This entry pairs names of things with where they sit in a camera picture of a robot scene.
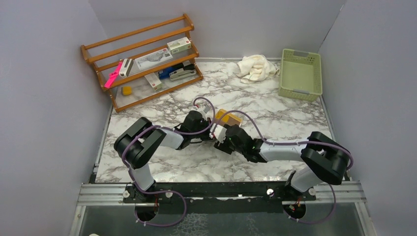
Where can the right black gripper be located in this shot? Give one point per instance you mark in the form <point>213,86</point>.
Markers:
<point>223,146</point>

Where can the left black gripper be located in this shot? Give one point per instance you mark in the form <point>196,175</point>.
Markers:
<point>206,137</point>

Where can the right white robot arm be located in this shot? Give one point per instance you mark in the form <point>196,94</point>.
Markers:
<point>326,161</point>

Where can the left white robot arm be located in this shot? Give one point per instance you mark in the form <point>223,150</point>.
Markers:
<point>140,141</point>

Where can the grey white stapler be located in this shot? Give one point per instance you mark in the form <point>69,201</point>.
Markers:
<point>185,72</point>

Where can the blue stapler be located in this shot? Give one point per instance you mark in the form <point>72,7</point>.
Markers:
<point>163,74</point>

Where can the small white red box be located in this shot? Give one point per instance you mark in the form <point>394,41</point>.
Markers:
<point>154,81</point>

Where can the cream white towel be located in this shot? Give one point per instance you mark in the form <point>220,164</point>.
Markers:
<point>256,68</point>

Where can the orange wooden rack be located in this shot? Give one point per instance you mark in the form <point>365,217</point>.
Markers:
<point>106,63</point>

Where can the yellow sponge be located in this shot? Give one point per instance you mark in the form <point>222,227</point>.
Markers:
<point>126,90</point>

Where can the white green box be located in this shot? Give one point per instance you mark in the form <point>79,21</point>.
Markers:
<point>179,45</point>

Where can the long white flat box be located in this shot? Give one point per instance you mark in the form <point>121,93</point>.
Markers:
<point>153,59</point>

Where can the green plastic basket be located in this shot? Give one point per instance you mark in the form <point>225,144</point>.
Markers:
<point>300,75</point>

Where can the white silver device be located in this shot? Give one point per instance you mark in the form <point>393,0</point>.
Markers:
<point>126,67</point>

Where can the pink plastic tool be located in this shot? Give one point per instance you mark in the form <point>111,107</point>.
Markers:
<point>113,76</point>

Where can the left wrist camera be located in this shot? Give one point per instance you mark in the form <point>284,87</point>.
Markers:
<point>204,110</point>

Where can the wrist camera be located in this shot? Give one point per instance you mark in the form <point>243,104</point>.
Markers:
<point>204,110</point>
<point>218,133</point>

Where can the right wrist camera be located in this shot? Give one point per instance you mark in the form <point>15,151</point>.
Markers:
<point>218,133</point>

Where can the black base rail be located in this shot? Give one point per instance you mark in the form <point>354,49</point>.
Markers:
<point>213,197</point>

